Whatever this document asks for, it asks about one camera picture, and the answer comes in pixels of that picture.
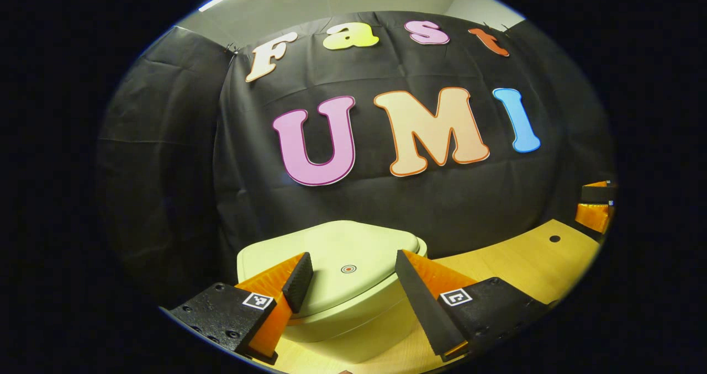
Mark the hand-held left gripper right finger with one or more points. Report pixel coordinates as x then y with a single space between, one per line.
422 307

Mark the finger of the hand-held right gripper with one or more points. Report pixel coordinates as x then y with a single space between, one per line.
599 194
592 216

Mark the black backdrop cloth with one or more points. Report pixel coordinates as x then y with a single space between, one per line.
386 203

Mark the green desktop garbage bin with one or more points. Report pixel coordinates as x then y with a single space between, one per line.
353 296

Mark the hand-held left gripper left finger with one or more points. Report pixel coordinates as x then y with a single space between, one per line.
300 283

